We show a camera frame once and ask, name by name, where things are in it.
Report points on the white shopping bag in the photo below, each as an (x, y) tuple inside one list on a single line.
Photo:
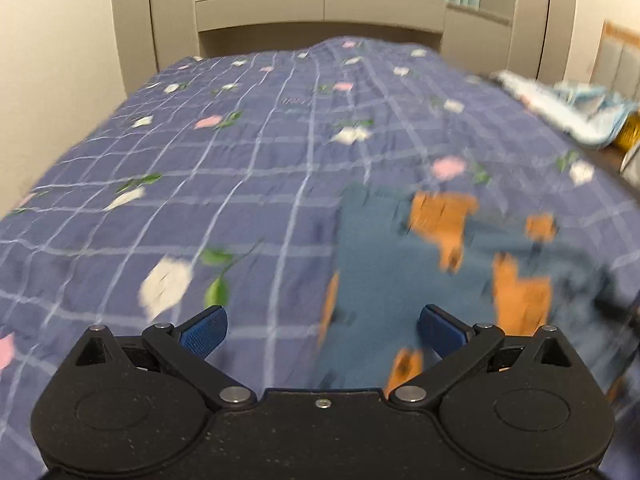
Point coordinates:
[(631, 170)]

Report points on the wooden padded headboard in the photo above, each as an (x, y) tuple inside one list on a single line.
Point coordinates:
[(617, 55)]

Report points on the purple plaid floral blanket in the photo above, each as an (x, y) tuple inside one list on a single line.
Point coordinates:
[(240, 170)]

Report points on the light blue cloth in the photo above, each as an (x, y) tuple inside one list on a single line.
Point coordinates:
[(575, 105)]

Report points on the blue pants with orange print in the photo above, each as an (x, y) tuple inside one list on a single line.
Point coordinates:
[(395, 280)]

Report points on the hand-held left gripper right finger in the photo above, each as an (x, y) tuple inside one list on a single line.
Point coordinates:
[(440, 331)]

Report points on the beige window cabinet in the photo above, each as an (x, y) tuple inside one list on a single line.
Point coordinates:
[(320, 15)]

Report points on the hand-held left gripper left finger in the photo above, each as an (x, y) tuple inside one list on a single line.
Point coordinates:
[(205, 332)]

